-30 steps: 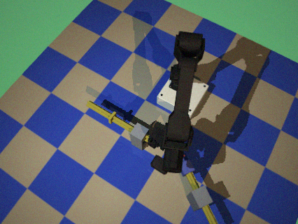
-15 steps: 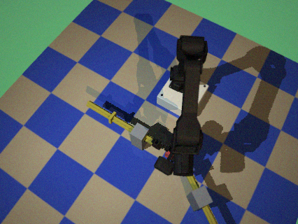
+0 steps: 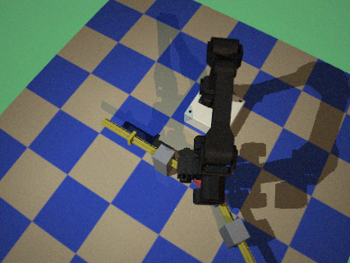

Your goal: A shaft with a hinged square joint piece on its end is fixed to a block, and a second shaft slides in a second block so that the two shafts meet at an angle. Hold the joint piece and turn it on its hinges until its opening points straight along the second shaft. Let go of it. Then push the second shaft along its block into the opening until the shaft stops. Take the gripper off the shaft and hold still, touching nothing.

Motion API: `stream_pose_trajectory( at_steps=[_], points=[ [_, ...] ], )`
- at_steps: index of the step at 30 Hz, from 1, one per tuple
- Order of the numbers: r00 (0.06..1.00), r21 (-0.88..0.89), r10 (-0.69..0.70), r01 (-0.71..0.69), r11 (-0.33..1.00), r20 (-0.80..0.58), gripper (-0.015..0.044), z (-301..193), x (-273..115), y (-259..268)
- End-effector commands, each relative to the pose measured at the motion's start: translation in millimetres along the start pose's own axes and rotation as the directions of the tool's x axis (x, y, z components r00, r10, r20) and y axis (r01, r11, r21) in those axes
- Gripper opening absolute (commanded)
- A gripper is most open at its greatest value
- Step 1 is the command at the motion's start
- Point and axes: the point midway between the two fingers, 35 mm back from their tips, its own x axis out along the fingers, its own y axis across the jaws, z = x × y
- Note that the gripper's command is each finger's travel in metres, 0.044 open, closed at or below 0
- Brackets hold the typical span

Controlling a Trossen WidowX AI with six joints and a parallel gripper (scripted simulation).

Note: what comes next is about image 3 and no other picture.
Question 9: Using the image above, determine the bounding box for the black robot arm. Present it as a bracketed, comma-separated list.
[177, 37, 243, 204]

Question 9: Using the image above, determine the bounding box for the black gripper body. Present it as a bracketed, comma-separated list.
[193, 135, 215, 205]

